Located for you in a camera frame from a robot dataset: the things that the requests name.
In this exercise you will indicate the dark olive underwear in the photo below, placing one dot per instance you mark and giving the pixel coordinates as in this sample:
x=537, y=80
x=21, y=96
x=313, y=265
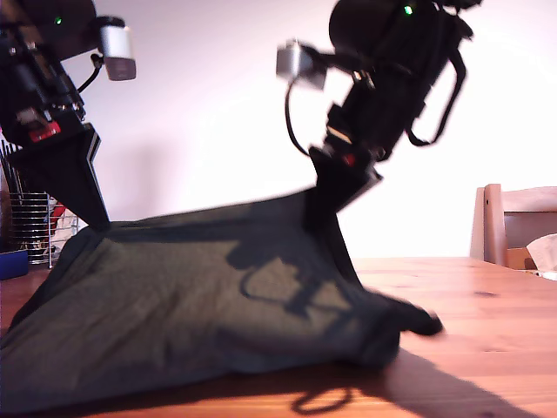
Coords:
x=174, y=305

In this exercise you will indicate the arm grey camera box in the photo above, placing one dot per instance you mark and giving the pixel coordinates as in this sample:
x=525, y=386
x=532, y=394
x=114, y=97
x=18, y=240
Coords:
x=117, y=48
x=298, y=63

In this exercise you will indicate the white paper packets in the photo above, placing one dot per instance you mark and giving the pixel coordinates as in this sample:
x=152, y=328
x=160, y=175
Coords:
x=65, y=235

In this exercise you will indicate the small cardboard box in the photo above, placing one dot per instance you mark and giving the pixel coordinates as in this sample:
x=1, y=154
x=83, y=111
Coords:
x=515, y=258

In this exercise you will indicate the red chopstick packet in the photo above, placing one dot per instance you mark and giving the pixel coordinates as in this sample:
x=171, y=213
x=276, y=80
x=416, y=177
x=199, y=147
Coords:
x=58, y=211

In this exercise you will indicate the white tissue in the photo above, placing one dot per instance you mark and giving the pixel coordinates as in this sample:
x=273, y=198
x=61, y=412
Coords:
x=544, y=252

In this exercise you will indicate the blue box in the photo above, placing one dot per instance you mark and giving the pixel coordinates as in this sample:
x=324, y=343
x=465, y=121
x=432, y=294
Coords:
x=13, y=264

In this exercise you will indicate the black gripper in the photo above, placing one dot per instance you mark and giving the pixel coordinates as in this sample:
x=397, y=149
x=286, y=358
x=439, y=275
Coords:
x=383, y=113
x=43, y=100

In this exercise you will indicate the wooden chair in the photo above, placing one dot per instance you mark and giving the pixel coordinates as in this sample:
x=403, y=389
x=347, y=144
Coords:
x=491, y=226

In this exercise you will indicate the black chopstick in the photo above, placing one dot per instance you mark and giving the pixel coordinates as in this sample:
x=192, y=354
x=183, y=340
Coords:
x=9, y=174
x=14, y=172

